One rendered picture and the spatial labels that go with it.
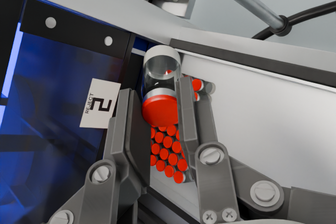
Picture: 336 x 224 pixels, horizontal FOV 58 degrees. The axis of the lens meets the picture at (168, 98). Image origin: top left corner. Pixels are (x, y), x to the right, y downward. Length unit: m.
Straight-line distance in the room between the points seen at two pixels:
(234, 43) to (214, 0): 1.22
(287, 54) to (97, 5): 0.30
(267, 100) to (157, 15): 0.25
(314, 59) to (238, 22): 1.16
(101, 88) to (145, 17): 0.15
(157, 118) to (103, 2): 0.37
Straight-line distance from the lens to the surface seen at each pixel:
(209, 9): 1.75
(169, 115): 0.15
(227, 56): 0.52
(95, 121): 0.54
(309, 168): 0.47
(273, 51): 0.51
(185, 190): 0.58
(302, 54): 0.49
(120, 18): 0.53
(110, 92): 0.54
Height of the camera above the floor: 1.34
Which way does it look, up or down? 48 degrees down
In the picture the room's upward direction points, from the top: 80 degrees counter-clockwise
